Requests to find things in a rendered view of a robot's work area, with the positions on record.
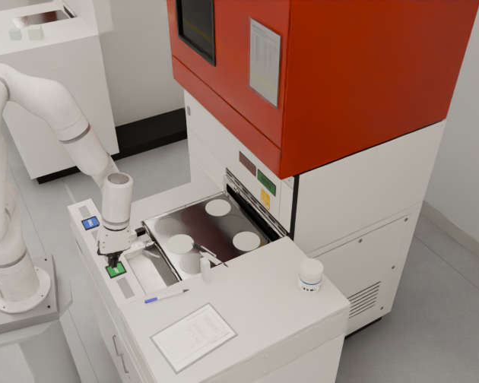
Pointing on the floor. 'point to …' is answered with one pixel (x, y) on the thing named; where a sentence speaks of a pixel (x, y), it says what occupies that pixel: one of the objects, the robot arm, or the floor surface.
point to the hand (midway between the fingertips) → (112, 261)
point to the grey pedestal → (44, 344)
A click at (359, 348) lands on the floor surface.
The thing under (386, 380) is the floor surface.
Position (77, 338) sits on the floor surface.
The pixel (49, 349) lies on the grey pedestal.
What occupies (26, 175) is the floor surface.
